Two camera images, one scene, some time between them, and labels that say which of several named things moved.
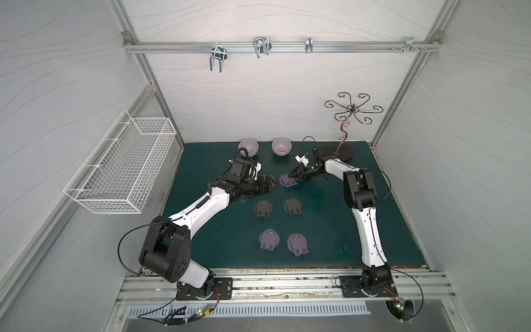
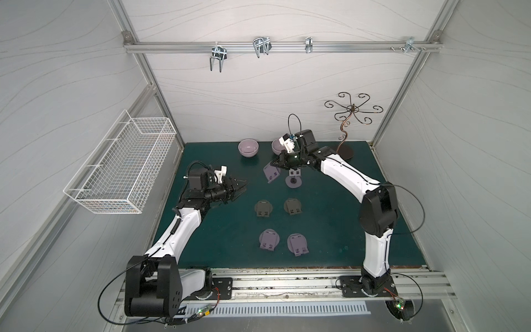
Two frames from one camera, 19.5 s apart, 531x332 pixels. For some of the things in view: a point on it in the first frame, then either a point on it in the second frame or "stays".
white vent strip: [180, 313] stays
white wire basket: [119, 173] stays
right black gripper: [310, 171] to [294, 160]
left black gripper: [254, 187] to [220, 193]
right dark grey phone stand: [292, 206] stays
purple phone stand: [287, 181] to [271, 172]
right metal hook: [411, 43] stays
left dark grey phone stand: [263, 208] stays
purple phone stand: [269, 239] stays
